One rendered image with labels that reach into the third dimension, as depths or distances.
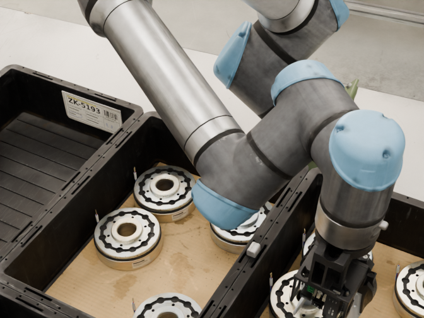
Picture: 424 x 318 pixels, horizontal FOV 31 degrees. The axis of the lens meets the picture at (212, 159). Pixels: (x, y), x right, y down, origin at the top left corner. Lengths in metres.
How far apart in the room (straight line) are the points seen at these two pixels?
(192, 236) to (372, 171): 0.49
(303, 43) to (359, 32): 1.78
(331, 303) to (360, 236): 0.12
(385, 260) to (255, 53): 0.44
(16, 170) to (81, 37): 0.61
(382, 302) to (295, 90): 0.40
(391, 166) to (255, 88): 0.64
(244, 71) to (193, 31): 1.78
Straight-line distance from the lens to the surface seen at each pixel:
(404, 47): 3.09
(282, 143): 0.86
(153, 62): 0.98
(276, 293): 1.08
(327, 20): 1.37
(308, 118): 0.84
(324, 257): 0.87
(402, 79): 2.92
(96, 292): 1.16
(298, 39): 1.37
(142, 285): 1.15
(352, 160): 0.77
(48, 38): 1.93
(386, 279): 1.17
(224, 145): 0.90
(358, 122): 0.79
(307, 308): 1.05
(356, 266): 0.94
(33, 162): 1.38
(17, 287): 1.06
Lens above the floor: 1.73
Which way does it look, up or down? 43 degrees down
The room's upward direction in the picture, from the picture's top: 3 degrees counter-clockwise
